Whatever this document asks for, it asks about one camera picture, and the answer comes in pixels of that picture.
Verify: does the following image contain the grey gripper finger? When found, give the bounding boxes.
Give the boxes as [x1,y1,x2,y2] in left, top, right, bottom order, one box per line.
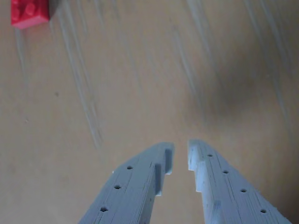
[78,141,175,224]
[187,139,293,224]

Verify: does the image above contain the red lego block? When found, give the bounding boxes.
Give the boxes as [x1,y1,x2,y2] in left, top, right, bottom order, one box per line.
[10,0,50,30]

